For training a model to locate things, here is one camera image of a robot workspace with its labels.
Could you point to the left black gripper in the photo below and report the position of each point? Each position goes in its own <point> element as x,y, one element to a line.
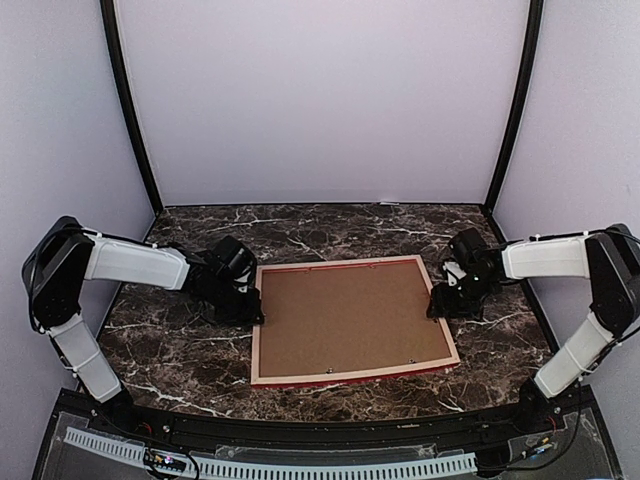
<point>248,317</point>

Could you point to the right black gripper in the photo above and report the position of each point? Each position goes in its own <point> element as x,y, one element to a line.
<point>443,302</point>

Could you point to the wooden picture frame red edge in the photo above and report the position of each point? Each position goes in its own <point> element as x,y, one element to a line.
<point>255,370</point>

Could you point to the brown backing board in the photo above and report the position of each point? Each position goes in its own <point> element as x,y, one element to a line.
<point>345,320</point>

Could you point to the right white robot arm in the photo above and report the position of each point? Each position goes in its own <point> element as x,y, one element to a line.
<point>593,274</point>

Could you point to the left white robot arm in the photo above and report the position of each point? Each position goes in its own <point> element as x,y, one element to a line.
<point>71,262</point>

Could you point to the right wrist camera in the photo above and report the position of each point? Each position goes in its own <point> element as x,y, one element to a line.
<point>452,272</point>

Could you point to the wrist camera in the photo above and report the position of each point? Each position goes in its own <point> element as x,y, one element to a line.
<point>243,283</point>
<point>452,272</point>

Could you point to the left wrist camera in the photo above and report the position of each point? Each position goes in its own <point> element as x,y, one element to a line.
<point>243,283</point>

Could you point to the black front table rail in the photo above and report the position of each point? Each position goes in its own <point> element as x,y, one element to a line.
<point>485,429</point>

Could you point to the grey slotted cable duct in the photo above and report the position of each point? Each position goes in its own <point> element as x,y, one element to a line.
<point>261,463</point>

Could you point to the right black corner post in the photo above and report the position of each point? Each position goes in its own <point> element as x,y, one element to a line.
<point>521,89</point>

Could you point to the black corner post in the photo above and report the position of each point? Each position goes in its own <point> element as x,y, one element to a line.
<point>521,89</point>
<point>128,109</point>

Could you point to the left black corner post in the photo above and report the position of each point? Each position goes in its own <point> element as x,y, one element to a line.
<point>128,109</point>

